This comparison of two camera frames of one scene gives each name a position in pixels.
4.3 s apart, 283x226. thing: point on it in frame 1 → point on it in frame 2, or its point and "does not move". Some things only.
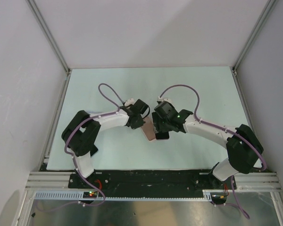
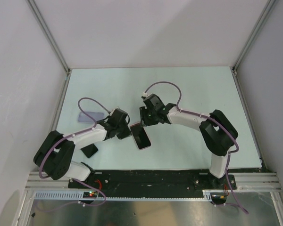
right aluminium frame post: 233,68 does not move
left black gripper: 139,124 → 127,133
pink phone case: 149,128 → 140,136
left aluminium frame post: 50,35 does not move
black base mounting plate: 150,180 does not move
